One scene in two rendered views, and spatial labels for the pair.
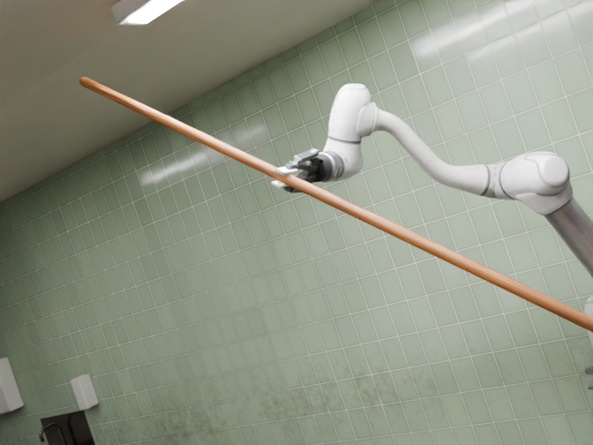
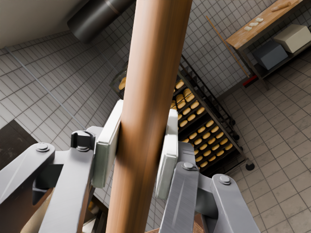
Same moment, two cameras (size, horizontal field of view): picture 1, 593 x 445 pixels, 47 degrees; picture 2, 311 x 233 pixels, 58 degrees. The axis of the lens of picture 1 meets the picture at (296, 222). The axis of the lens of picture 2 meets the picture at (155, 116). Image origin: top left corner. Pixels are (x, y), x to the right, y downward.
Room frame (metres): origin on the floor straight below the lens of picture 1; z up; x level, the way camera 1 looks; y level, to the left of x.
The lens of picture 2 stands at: (1.97, -0.04, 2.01)
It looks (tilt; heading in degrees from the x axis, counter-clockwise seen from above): 15 degrees down; 164
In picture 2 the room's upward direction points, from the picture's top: 41 degrees counter-clockwise
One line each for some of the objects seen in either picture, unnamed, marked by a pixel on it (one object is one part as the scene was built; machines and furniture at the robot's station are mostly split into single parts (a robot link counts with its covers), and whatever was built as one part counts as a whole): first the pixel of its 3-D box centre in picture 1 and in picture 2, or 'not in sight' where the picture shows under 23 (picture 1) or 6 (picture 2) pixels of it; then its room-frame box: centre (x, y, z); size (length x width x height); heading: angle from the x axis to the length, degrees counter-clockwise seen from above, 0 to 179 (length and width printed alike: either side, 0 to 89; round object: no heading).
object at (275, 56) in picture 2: not in sight; (269, 54); (-1.58, 3.15, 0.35); 0.50 x 0.36 x 0.24; 147
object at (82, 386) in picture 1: (84, 391); not in sight; (4.21, 1.60, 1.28); 0.09 x 0.09 x 0.20; 57
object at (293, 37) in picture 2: not in sight; (292, 38); (-1.35, 3.50, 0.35); 0.50 x 0.36 x 0.24; 149
